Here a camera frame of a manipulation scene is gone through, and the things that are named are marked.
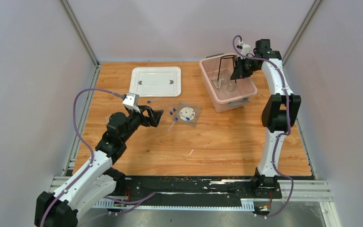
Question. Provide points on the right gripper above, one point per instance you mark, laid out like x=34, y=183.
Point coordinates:
x=239, y=73

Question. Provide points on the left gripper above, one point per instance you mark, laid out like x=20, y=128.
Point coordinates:
x=153, y=120

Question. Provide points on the black metal tripod stand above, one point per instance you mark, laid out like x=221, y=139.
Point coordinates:
x=226, y=67

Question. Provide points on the white clay triangle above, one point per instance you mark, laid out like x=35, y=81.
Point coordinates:
x=218, y=83

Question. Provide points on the clear test tube rack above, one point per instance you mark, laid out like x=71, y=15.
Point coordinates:
x=108, y=118

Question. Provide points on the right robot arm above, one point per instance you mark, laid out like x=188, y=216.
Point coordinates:
x=279, y=114

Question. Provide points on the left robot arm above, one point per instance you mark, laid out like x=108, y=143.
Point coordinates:
x=66, y=205

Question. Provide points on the pink plastic bin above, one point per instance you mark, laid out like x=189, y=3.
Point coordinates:
x=225, y=93

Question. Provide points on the white plastic lid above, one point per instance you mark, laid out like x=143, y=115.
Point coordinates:
x=156, y=81

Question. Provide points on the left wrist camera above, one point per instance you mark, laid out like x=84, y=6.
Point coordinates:
x=130, y=102

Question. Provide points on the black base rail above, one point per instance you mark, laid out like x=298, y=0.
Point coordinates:
x=194, y=191

